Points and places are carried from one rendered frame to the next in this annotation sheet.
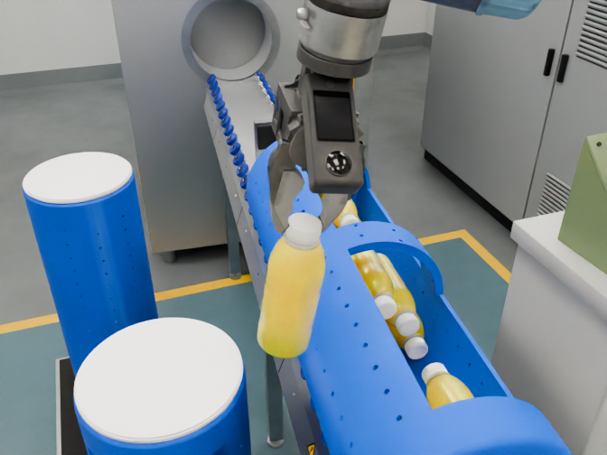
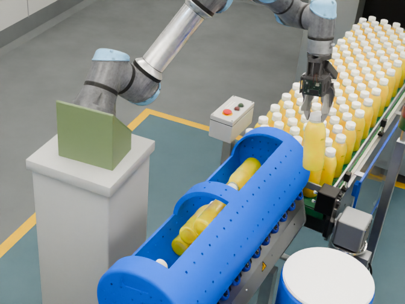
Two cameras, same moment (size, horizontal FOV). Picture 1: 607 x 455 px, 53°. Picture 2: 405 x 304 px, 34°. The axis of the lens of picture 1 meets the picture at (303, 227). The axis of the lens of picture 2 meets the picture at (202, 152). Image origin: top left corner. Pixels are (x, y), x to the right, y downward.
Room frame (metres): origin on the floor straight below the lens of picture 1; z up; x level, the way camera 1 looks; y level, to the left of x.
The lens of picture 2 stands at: (2.15, 0.88, 2.44)
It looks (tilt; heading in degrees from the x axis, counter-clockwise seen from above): 34 degrees down; 220
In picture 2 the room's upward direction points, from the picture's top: 5 degrees clockwise
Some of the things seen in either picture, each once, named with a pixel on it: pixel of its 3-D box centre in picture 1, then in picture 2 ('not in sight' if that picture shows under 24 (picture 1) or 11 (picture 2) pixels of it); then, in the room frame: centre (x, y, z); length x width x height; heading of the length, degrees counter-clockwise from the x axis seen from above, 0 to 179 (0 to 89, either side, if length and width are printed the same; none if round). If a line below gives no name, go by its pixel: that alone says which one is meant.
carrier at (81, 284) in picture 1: (107, 304); not in sight; (1.45, 0.60, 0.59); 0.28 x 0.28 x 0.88
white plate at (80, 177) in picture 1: (79, 176); not in sight; (1.45, 0.60, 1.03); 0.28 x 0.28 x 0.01
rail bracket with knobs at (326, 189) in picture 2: not in sight; (326, 200); (0.31, -0.03, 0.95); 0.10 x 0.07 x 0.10; 104
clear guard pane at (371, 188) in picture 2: not in sight; (375, 184); (-0.28, -0.10, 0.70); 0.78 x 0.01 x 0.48; 14
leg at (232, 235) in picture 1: (231, 221); not in sight; (2.36, 0.33, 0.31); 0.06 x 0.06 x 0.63; 14
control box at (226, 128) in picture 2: not in sight; (231, 118); (0.27, -0.55, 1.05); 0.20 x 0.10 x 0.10; 14
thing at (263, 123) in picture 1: (271, 144); not in sight; (1.70, 0.10, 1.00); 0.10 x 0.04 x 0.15; 104
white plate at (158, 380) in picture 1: (160, 373); (328, 278); (0.73, 0.24, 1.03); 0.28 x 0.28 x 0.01
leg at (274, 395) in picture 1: (273, 378); not in sight; (1.41, 0.10, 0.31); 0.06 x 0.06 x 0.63; 14
